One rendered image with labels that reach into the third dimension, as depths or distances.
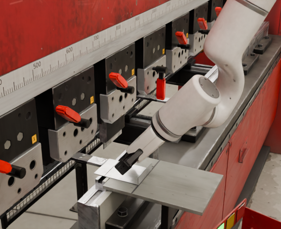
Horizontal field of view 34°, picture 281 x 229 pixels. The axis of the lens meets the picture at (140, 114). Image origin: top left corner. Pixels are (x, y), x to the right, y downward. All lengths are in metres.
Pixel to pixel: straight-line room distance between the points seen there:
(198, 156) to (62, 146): 0.74
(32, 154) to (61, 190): 2.16
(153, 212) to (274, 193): 1.83
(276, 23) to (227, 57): 2.21
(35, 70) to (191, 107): 0.38
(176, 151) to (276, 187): 1.60
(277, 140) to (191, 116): 2.46
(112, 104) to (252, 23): 0.36
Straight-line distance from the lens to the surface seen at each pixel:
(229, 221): 1.37
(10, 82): 0.75
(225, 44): 0.99
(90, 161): 1.27
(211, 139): 1.68
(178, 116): 1.03
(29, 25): 0.78
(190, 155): 1.56
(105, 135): 1.14
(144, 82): 1.21
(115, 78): 0.98
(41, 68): 0.81
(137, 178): 1.19
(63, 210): 2.80
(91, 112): 0.98
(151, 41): 1.23
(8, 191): 0.80
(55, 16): 0.83
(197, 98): 1.00
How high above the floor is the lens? 1.64
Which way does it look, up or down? 24 degrees down
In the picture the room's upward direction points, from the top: straight up
